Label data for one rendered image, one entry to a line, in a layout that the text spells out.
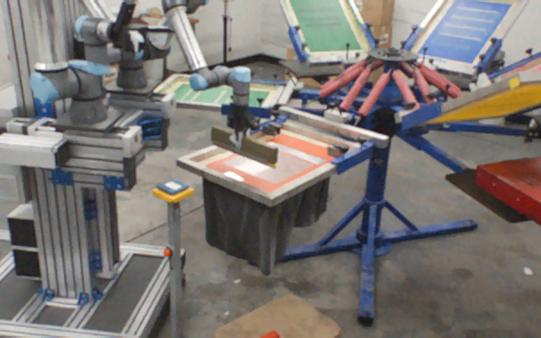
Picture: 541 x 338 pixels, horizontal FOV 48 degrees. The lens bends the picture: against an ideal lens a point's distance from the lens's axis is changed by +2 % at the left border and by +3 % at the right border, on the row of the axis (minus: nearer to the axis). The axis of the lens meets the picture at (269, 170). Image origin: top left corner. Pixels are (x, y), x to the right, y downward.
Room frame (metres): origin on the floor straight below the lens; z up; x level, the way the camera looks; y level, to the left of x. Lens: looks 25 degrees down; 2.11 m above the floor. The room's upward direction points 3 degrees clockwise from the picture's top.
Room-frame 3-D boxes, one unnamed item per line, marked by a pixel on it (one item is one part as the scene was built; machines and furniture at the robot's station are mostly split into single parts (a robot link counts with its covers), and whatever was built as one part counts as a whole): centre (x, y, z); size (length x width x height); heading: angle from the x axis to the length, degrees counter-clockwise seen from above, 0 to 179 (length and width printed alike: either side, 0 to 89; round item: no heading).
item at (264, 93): (3.61, 0.20, 1.05); 1.08 x 0.61 x 0.23; 81
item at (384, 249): (3.47, -0.70, 0.67); 0.39 x 0.39 x 1.35
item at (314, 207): (2.48, -0.16, 0.74); 0.46 x 0.04 x 0.42; 141
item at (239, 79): (2.47, 0.14, 1.39); 0.09 x 0.08 x 0.11; 47
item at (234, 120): (2.48, 0.15, 1.24); 0.09 x 0.08 x 0.12; 51
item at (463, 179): (2.85, -0.94, 0.91); 1.34 x 0.40 x 0.08; 21
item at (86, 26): (2.05, 0.62, 1.67); 0.11 x 0.08 x 0.09; 59
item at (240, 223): (2.42, 0.15, 0.74); 0.45 x 0.03 x 0.43; 51
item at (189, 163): (2.65, -0.03, 0.97); 0.79 x 0.58 x 0.04; 141
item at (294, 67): (4.10, -0.45, 0.91); 1.34 x 0.40 x 0.08; 21
